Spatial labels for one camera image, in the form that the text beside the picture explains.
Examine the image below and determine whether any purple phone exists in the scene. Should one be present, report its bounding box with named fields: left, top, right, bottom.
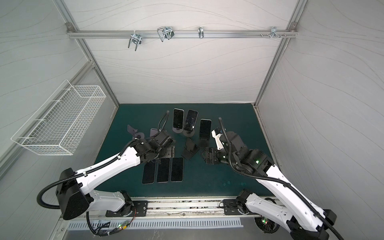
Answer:
left=157, top=158, right=171, bottom=183

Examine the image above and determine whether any teal phone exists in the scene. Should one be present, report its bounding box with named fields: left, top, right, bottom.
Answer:
left=199, top=119, right=212, bottom=141

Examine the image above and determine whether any silver phone black screen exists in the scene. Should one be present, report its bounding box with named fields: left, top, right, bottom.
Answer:
left=142, top=162, right=156, bottom=185

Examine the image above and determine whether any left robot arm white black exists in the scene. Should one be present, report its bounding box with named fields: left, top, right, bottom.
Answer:
left=56, top=131, right=176, bottom=220

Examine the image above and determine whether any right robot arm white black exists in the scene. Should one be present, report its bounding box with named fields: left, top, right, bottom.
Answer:
left=203, top=128, right=342, bottom=240

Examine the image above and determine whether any black folding phone stand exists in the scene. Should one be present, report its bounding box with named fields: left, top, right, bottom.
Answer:
left=181, top=138, right=200, bottom=161

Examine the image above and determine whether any round grey stand back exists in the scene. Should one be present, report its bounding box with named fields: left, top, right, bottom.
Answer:
left=183, top=130, right=195, bottom=138

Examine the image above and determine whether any pink phone on back stand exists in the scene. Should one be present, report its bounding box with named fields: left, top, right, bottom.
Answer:
left=184, top=110, right=199, bottom=132

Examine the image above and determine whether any metal u-bolt clamp left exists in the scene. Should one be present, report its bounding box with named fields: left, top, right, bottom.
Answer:
left=128, top=33, right=142, bottom=51

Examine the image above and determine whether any metal u-bolt clamp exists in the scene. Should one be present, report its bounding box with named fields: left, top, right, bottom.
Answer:
left=128, top=33, right=142, bottom=51
left=157, top=26, right=175, bottom=42

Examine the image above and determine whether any metal u-bolt clamp middle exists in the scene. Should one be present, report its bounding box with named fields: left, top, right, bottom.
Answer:
left=157, top=26, right=175, bottom=42

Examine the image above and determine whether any aluminium top cross bar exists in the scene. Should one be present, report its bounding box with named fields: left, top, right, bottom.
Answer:
left=67, top=29, right=299, bottom=39

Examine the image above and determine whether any black corrugated right cable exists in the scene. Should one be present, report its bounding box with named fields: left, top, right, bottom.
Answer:
left=218, top=116, right=346, bottom=240

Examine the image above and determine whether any black corrugated cable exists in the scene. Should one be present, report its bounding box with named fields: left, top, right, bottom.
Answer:
left=36, top=110, right=171, bottom=210
left=218, top=116, right=346, bottom=240

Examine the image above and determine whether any black corrugated left cable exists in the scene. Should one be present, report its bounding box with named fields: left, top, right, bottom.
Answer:
left=36, top=110, right=171, bottom=210

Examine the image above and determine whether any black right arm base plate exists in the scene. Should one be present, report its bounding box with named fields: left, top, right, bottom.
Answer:
left=219, top=199, right=250, bottom=216

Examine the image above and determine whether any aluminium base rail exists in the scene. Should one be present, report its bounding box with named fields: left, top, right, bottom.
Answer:
left=60, top=193, right=236, bottom=220

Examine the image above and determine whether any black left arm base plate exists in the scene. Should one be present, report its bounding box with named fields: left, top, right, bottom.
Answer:
left=106, top=201, right=148, bottom=218

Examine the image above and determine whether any white slotted cable duct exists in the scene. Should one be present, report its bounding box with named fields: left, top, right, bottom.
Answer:
left=67, top=218, right=244, bottom=231

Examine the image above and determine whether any black fan under rail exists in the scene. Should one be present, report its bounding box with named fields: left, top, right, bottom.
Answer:
left=255, top=217, right=280, bottom=234

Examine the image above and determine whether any white wire basket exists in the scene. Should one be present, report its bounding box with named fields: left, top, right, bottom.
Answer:
left=11, top=80, right=106, bottom=156

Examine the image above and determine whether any small metal bracket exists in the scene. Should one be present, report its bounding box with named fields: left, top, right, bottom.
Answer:
left=198, top=27, right=204, bottom=39

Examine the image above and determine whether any metal bolt bracket right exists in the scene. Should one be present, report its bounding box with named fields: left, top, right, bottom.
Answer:
left=260, top=27, right=286, bottom=39

